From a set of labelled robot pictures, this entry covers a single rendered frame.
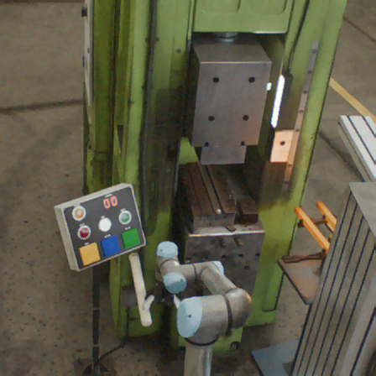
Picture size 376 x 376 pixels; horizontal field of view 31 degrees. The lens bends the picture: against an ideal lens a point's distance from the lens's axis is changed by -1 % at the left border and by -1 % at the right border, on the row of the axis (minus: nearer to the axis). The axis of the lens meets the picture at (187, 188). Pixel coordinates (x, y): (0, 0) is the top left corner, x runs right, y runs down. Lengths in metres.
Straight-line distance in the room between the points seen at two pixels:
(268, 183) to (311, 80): 0.57
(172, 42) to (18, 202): 2.31
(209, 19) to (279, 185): 0.97
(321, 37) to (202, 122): 0.63
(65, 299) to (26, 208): 0.90
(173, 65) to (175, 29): 0.16
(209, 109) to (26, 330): 1.77
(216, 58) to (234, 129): 0.34
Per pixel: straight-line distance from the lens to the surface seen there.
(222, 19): 2.81
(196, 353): 2.16
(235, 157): 2.99
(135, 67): 2.83
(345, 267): 1.68
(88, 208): 2.85
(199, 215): 3.15
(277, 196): 3.38
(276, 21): 2.88
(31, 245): 4.45
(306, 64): 3.02
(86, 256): 2.86
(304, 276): 3.27
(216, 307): 2.07
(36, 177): 5.03
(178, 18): 2.77
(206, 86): 2.77
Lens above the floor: 2.94
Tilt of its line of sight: 36 degrees down
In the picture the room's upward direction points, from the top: 6 degrees clockwise
